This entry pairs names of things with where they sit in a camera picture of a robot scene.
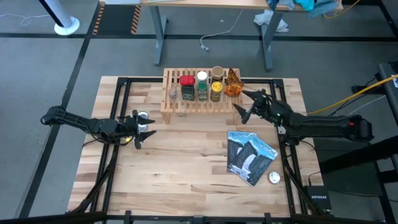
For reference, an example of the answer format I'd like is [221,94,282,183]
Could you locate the thin white floor cable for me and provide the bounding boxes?
[0,12,43,27]

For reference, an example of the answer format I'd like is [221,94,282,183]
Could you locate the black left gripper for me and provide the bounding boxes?
[116,108,157,151]

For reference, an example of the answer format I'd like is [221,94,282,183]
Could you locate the blue cloth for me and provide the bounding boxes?
[266,0,340,18]

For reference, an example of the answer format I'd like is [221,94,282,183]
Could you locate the thick yellow cable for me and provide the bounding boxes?
[307,73,398,115]

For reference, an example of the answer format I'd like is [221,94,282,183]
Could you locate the tan-lid furikake jar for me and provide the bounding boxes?
[211,65,224,83]

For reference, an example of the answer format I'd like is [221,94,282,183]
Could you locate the white tower fan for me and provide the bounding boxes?
[39,0,81,36]

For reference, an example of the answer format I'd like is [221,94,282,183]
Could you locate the green-lid spice jar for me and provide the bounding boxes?
[197,81,208,102]

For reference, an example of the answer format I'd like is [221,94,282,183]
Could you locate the yellow-lid crunchy onion jar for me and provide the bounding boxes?
[210,81,224,103]

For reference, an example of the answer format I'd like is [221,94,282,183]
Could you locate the black equipment stand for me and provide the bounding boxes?
[318,61,398,224]

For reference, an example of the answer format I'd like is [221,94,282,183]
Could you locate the Yellowstone booklet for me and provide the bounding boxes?
[229,135,279,187]
[226,130,257,174]

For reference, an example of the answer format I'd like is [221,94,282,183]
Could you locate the black Netgear switch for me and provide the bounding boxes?
[303,185,332,211]

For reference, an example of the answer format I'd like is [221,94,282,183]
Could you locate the wooden slatted shelf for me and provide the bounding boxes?
[160,67,245,125]

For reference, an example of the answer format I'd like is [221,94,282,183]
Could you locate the white cloth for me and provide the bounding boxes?
[253,9,289,33]

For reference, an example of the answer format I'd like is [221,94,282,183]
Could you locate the small orange-rimmed round tin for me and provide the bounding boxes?
[269,170,281,185]

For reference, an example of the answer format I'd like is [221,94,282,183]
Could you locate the black aluminium table frame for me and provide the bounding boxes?
[67,77,330,224]

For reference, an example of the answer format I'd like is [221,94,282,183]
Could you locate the white floor cable with plug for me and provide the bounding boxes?
[199,9,244,52]

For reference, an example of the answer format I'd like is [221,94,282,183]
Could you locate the wooden desk grey legs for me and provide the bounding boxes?
[99,0,345,72]

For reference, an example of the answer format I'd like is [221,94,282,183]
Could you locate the thin yellow cable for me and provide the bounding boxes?
[323,0,362,19]

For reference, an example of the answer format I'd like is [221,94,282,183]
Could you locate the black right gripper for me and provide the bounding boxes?
[233,89,294,126]

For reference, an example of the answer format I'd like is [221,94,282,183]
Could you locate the green black pepper tin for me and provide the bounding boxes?
[181,85,196,102]

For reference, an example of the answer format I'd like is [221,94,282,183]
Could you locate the grey floor cable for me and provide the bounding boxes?
[347,95,387,116]

